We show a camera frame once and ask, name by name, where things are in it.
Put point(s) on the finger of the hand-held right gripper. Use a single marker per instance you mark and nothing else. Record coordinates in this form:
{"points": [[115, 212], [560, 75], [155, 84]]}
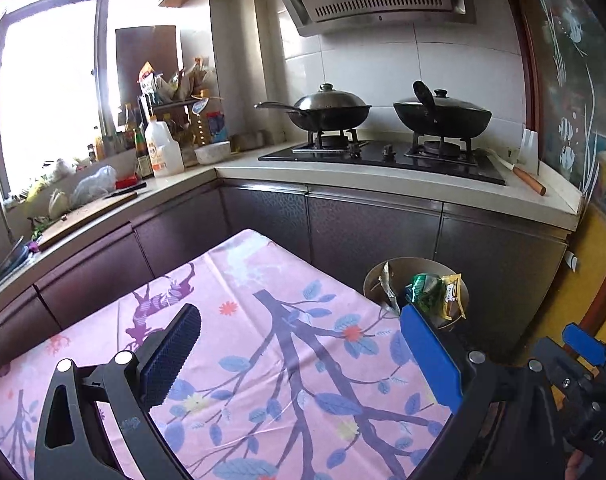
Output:
{"points": [[585, 344]]}

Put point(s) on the green snack bag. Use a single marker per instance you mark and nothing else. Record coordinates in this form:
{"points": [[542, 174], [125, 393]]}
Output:
{"points": [[425, 287]]}

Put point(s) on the black gas stove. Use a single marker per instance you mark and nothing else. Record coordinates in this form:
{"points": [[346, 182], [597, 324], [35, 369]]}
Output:
{"points": [[373, 157]]}

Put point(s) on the cluttered metal rack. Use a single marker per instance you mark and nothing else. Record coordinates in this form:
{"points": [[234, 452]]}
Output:
{"points": [[183, 85]]}

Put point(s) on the clear plastic bag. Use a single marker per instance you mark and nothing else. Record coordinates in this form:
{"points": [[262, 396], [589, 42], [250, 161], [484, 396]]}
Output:
{"points": [[95, 182]]}

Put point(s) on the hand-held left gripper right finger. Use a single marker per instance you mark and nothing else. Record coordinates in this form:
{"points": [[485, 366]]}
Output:
{"points": [[433, 360]]}

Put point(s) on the dark sauce bottle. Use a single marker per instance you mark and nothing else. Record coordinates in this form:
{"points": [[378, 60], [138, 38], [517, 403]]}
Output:
{"points": [[143, 160]]}

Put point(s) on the wooden cutting board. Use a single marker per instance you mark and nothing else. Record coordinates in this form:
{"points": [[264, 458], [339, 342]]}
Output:
{"points": [[83, 217]]}

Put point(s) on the fish patterned glass door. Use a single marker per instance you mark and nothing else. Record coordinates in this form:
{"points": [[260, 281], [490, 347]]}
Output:
{"points": [[568, 60]]}

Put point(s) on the yellow oil bottle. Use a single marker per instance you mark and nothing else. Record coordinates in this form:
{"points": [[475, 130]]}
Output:
{"points": [[203, 130]]}

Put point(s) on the white plastic jug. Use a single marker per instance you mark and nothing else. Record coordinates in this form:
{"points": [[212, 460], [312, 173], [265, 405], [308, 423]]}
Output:
{"points": [[163, 150]]}

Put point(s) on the pink floral tablecloth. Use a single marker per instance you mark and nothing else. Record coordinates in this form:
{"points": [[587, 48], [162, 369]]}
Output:
{"points": [[283, 310]]}

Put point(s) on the beige trash bin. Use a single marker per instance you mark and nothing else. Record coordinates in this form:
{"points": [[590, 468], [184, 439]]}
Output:
{"points": [[408, 266]]}

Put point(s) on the round steel basin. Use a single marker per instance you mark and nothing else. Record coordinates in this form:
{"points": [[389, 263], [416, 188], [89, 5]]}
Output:
{"points": [[8, 260]]}

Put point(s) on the black wok with lid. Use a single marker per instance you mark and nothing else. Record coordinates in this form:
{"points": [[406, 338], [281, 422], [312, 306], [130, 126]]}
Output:
{"points": [[443, 117], [333, 112]]}

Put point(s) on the white plastic holder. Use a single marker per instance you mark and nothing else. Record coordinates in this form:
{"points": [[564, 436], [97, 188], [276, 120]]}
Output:
{"points": [[529, 152]]}

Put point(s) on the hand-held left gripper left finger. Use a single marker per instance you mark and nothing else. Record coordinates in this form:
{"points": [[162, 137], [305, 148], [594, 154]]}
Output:
{"points": [[173, 350]]}

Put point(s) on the white bowl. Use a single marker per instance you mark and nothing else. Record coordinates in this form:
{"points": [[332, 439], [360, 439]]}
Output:
{"points": [[213, 152]]}

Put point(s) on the dark brown panel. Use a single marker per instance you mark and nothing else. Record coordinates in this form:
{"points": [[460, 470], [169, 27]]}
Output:
{"points": [[145, 50]]}

